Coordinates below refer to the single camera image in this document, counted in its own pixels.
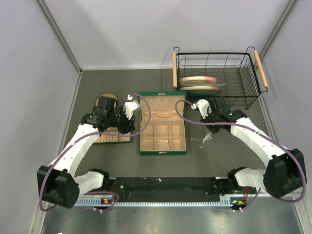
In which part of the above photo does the silver necklace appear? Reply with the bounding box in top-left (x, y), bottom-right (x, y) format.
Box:
top-left (191, 129), bottom-right (214, 149)

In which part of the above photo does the silver bracelet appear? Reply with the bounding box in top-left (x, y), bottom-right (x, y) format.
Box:
top-left (155, 139), bottom-right (171, 151)

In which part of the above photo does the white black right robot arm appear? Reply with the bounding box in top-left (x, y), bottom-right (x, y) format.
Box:
top-left (195, 97), bottom-right (307, 199)

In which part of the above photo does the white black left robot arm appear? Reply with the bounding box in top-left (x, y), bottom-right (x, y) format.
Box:
top-left (37, 96), bottom-right (140, 211)

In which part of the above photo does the green jewelry tray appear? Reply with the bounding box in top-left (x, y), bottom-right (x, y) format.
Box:
top-left (94, 127), bottom-right (132, 145)

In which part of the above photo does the green jewelry box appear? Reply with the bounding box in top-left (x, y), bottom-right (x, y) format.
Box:
top-left (139, 91), bottom-right (187, 156)

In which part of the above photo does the tan ceramic bowl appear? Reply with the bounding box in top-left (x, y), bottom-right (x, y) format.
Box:
top-left (95, 93), bottom-right (118, 108)

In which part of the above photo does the dark green plate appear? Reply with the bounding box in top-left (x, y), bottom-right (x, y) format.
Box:
top-left (187, 90), bottom-right (222, 97)

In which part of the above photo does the cream pink plate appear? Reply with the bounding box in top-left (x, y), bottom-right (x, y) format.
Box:
top-left (179, 76), bottom-right (217, 84)
top-left (180, 85), bottom-right (219, 92)

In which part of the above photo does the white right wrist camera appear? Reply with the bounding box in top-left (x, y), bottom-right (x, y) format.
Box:
top-left (191, 99), bottom-right (210, 119)

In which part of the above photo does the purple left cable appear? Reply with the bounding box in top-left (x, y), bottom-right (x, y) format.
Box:
top-left (39, 94), bottom-right (152, 212)

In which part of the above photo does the purple cable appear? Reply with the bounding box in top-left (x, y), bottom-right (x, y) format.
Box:
top-left (175, 99), bottom-right (308, 213)
top-left (39, 94), bottom-right (152, 212)

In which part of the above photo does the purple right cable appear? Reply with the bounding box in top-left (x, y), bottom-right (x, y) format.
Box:
top-left (175, 99), bottom-right (308, 213)

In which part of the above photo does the black wire dish rack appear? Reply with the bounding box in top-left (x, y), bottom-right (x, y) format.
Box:
top-left (173, 46), bottom-right (269, 109)

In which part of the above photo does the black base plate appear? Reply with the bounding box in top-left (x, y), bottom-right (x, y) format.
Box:
top-left (103, 177), bottom-right (245, 202)

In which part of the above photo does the grey slotted cable duct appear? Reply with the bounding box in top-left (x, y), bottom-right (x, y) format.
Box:
top-left (74, 196), bottom-right (245, 208)

